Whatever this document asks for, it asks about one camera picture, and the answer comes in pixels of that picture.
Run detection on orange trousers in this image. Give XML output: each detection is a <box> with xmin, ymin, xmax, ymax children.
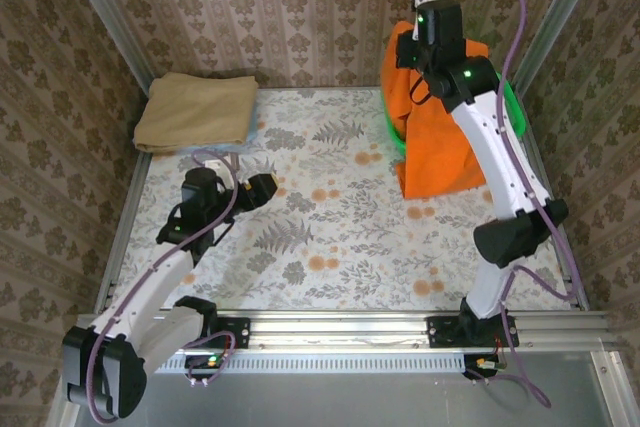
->
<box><xmin>380</xmin><ymin>20</ymin><xmax>494</xmax><ymax>200</ymax></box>

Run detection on folded tan towel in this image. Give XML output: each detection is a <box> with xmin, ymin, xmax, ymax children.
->
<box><xmin>133</xmin><ymin>72</ymin><xmax>259</xmax><ymax>154</ymax></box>

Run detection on floral patterned table mat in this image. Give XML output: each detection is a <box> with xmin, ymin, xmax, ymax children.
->
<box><xmin>107</xmin><ymin>86</ymin><xmax>576</xmax><ymax>312</ymax></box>

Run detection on green plastic basket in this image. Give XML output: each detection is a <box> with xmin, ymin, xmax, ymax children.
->
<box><xmin>383</xmin><ymin>71</ymin><xmax>526</xmax><ymax>154</ymax></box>

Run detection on black connector box with LED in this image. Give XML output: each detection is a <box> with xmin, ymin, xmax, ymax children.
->
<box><xmin>463</xmin><ymin>354</ymin><xmax>507</xmax><ymax>382</ymax></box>
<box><xmin>184</xmin><ymin>354</ymin><xmax>226</xmax><ymax>382</ymax></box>

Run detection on grey steel sheet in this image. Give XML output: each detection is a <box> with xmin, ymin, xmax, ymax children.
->
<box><xmin>47</xmin><ymin>351</ymin><xmax>626</xmax><ymax>427</ymax></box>

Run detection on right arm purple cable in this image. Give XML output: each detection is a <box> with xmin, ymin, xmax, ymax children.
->
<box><xmin>422</xmin><ymin>0</ymin><xmax>584</xmax><ymax>409</ymax></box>

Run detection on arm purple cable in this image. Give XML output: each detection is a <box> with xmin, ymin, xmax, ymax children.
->
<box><xmin>422</xmin><ymin>0</ymin><xmax>584</xmax><ymax>409</ymax></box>
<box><xmin>87</xmin><ymin>148</ymin><xmax>241</xmax><ymax>422</ymax></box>

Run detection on aluminium frame post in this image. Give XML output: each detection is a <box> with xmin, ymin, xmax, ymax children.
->
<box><xmin>57</xmin><ymin>0</ymin><xmax>154</xmax><ymax>96</ymax></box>
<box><xmin>512</xmin><ymin>0</ymin><xmax>610</xmax><ymax>94</ymax></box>

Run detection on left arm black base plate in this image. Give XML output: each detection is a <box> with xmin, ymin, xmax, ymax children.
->
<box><xmin>172</xmin><ymin>315</ymin><xmax>251</xmax><ymax>351</ymax></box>

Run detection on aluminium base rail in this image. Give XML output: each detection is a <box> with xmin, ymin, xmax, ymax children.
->
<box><xmin>69</xmin><ymin>309</ymin><xmax>614</xmax><ymax>356</ymax></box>

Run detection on white slotted cable duct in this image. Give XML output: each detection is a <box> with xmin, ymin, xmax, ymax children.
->
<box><xmin>154</xmin><ymin>350</ymin><xmax>469</xmax><ymax>374</ymax></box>

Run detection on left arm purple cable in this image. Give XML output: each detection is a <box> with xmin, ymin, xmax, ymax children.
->
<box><xmin>87</xmin><ymin>148</ymin><xmax>241</xmax><ymax>422</ymax></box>

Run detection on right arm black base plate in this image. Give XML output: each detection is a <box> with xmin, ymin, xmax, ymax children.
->
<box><xmin>427</xmin><ymin>315</ymin><xmax>520</xmax><ymax>348</ymax></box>

